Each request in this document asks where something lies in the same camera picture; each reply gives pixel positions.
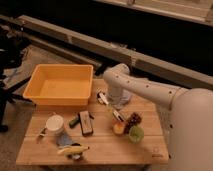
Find dark red grapes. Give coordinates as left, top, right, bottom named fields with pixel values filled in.
left=125, top=113, right=142, bottom=130

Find orange peach fruit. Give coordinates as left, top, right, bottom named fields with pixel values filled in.
left=113, top=121, right=125, bottom=136

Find black rectangular eraser block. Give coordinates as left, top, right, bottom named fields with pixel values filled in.
left=79, top=111, right=93, bottom=136

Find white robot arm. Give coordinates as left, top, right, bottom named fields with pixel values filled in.
left=103, top=63, right=213, bottom=171

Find green marker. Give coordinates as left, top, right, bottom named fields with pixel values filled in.
left=69, top=116, right=80, bottom=128

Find small toy utensil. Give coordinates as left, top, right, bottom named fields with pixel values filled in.
left=37, top=127, right=47, bottom=138

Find white paper cup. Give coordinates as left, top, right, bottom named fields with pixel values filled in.
left=46, top=115, right=64, bottom=134

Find black tripod stand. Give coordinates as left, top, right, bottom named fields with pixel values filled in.
left=0, top=26, right=30, bottom=133

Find green plastic cup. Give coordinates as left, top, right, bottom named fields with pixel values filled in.
left=129, top=126, right=144, bottom=143

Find blue grey small object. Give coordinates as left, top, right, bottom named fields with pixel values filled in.
left=57, top=134, right=73, bottom=146

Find yellow banana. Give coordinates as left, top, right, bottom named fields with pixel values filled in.
left=57, top=146, right=89, bottom=155

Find dark round object under banana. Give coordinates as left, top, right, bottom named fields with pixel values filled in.
left=68, top=143, right=83, bottom=160

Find blue crumpled cloth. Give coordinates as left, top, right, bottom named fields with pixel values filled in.
left=113, top=96, right=131, bottom=110

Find yellow plastic bin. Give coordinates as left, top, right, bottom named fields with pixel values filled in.
left=23, top=64, right=93, bottom=106

